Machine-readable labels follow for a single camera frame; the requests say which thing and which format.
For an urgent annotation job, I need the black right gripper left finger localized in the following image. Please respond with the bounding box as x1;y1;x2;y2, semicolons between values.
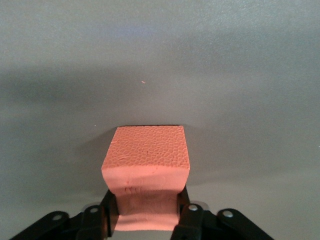
9;189;119;240

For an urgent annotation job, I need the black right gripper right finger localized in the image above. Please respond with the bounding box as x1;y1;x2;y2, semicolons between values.
172;186;276;240

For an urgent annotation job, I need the orange foam block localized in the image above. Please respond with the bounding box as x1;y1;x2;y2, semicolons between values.
101;125;191;233

